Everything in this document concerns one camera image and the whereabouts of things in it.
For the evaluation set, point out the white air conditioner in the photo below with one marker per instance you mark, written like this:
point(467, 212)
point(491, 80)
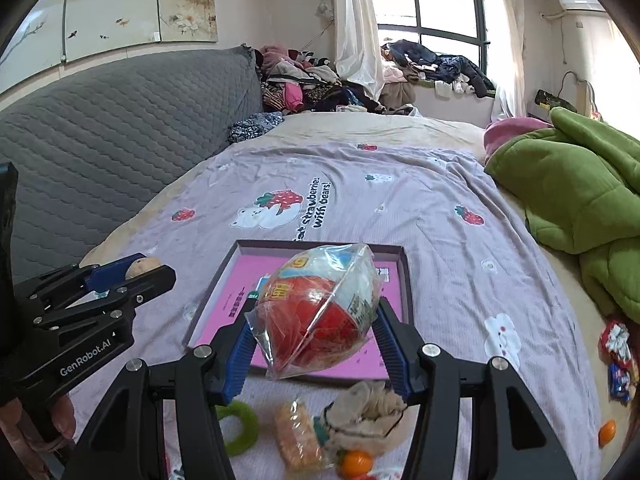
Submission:
point(581, 5)

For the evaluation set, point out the white curtain left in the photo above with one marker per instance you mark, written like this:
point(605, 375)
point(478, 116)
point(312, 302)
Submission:
point(357, 52)

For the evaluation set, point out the pink and blue book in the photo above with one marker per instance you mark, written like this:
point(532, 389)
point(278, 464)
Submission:
point(241, 276)

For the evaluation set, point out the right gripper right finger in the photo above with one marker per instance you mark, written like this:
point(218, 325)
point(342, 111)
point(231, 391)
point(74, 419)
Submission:
point(510, 437)

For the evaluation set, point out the pink pillow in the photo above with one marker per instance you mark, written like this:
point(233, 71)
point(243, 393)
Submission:
point(503, 130)

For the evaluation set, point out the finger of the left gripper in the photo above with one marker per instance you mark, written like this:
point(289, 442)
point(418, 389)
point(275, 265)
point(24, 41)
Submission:
point(63, 287)
point(111, 305)

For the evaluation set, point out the white curtain right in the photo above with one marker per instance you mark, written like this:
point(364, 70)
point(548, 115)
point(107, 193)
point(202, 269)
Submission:
point(505, 61)

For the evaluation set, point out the green fleece blanket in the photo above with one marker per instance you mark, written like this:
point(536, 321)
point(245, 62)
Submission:
point(578, 182)

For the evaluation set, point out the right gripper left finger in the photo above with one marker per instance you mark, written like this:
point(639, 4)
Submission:
point(124, 438)

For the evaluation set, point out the clothes pile on windowsill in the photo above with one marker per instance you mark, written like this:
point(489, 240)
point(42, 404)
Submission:
point(416, 62)

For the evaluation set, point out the blue patterned cloth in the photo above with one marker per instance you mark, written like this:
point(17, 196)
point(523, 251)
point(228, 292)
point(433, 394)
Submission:
point(254, 126)

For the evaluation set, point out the white curtain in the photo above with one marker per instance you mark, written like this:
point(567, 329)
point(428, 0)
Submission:
point(505, 61)
point(357, 52)

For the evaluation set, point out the pile of clothes by headboard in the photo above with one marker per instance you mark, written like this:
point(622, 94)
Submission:
point(295, 82)

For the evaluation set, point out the window with dark frame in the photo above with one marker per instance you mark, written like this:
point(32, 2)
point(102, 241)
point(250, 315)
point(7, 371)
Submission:
point(456, 27)

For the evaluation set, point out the grey quilted headboard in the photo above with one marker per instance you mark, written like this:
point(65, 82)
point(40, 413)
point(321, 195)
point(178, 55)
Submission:
point(92, 149)

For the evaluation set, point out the orange tangerine with leaf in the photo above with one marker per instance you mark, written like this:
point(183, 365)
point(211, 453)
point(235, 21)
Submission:
point(354, 464)

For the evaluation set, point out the shallow grey cardboard box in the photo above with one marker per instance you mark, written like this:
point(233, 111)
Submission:
point(308, 307)

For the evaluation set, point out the floral wall painting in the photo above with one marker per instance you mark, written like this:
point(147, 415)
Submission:
point(58, 31)

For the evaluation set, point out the purple strawberry print sheet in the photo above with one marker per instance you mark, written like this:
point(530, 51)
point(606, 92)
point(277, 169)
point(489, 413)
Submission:
point(481, 286)

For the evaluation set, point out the red surprise egg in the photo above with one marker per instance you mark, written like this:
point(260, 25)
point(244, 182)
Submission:
point(316, 310)

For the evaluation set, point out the walnut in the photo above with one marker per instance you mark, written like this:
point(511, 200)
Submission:
point(142, 266)

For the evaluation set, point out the small snack wrappers pile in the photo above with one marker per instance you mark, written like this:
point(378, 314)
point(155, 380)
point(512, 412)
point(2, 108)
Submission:
point(623, 370)

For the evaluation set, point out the cracker pack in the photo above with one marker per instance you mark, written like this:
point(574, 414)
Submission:
point(297, 438)

